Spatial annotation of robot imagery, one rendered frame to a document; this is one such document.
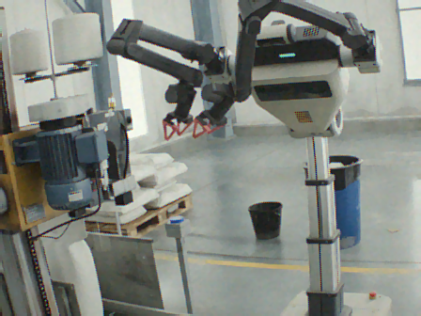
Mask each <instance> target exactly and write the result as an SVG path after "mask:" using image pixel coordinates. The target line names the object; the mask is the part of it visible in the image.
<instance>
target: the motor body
mask: <svg viewBox="0 0 421 316"><path fill-rule="evenodd" d="M81 129H82V127H81V125H80V124H74V125H71V126H64V127H61V128H59V129H50V130H43V131H37V132H36V136H37V137H38V138H36V139H37V143H38V151H39V161H40V165H41V173H42V177H43V179H44V180H45V181H47V182H46V183H44V189H45V192H46V197H47V201H48V203H49V206H51V208H52V209H53V210H58V211H69V210H76V209H78V208H81V207H82V208H83V207H85V206H86V205H87V204H89V202H90V201H91V199H92V191H91V185H90V184H91V183H92V182H91V181H90V177H89V176H87V175H86V170H85V166H87V164H86V165H79V164H78V162H77V159H76V151H75V147H74V143H73V140H74V139H75V137H76V136H78V135H79V134H81V133H82V130H81Z"/></svg>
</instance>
